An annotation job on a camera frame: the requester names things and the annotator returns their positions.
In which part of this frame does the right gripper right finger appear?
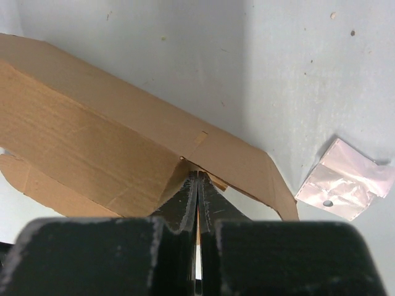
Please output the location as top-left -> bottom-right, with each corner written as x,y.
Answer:
197,172 -> 386,295

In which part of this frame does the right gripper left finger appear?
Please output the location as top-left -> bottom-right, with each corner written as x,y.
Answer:
1,171 -> 198,295

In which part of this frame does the small white plastic piece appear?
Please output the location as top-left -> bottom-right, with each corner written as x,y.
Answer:
296,138 -> 394,221

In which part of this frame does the brown cardboard box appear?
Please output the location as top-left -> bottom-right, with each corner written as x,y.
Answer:
1,34 -> 298,221

